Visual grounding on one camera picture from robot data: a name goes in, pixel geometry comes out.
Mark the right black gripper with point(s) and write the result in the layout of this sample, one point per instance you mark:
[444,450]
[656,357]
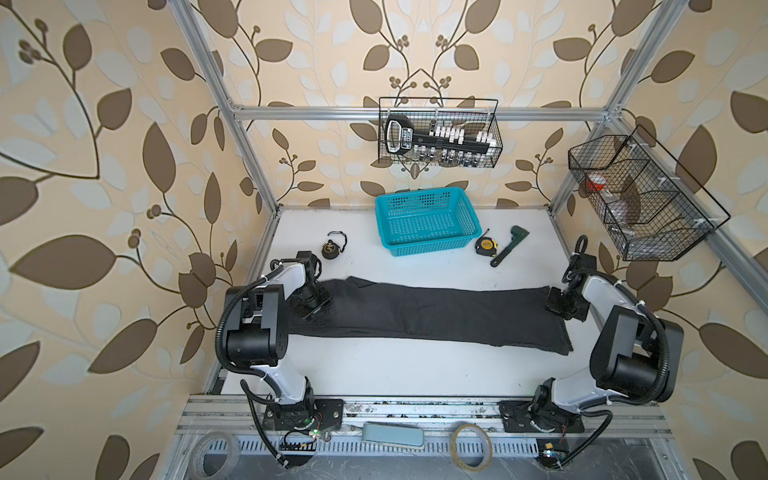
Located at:
[551,303]

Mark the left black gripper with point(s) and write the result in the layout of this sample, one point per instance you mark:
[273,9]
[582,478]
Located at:
[305,313]

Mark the dark grey trousers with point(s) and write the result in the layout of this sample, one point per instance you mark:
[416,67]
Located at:
[361,308]

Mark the teal plastic basket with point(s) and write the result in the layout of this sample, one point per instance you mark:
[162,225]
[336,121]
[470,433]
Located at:
[426,221]

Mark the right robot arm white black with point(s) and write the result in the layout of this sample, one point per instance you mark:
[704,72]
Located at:
[634,361]

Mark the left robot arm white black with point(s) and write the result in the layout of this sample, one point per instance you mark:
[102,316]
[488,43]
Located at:
[252,341]

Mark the dark green pipe wrench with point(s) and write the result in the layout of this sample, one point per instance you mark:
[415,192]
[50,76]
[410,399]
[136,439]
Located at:
[517,235]

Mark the yellow black tape measure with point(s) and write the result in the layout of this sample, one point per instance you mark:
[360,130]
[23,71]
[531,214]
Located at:
[485,245]

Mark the red white small container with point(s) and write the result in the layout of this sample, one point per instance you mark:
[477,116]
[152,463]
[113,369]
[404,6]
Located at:
[595,182]

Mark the socket wrench set black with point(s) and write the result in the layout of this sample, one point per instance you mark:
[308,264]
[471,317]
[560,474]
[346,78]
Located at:
[401,135]

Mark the clear tape roll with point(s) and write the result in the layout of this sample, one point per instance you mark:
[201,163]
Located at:
[215,456]

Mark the black wire basket right wall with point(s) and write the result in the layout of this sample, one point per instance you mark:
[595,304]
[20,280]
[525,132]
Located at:
[653,207]

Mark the black wire basket wall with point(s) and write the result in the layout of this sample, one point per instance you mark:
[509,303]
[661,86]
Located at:
[472,113]
[653,207]

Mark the aluminium frame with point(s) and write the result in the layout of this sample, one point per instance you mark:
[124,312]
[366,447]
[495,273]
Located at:
[299,82]

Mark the black wire basket back wall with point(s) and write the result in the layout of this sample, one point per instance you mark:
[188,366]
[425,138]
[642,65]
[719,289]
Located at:
[472,113]

